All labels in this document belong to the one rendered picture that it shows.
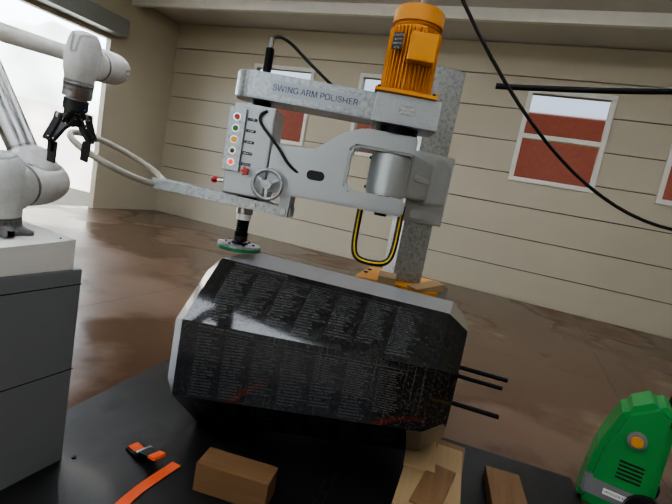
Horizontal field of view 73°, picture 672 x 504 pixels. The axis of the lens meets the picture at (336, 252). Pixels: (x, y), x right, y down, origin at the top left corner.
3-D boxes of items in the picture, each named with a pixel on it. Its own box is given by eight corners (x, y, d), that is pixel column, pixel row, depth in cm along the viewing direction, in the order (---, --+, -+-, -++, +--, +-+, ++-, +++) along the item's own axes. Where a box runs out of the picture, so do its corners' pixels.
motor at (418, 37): (427, 111, 228) (445, 28, 223) (438, 98, 198) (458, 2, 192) (372, 100, 229) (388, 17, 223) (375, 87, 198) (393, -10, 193)
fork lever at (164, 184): (294, 216, 235) (296, 206, 234) (288, 218, 216) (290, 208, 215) (164, 187, 236) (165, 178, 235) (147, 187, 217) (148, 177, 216)
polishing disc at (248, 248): (264, 249, 239) (265, 243, 239) (255, 255, 217) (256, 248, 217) (223, 242, 240) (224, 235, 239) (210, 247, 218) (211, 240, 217)
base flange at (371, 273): (369, 271, 318) (370, 264, 317) (439, 287, 306) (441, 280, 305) (352, 281, 271) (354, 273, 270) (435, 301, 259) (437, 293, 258)
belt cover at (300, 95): (427, 145, 229) (434, 111, 227) (435, 140, 204) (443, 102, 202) (240, 110, 232) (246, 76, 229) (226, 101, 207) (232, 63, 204)
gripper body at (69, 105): (78, 97, 156) (74, 123, 158) (56, 93, 148) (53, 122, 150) (95, 103, 154) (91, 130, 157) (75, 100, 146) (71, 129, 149)
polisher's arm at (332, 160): (394, 235, 234) (414, 139, 227) (398, 240, 211) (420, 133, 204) (254, 208, 236) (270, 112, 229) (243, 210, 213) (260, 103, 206)
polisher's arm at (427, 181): (397, 199, 303) (405, 161, 299) (449, 209, 290) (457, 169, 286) (357, 192, 235) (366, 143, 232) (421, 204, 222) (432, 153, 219)
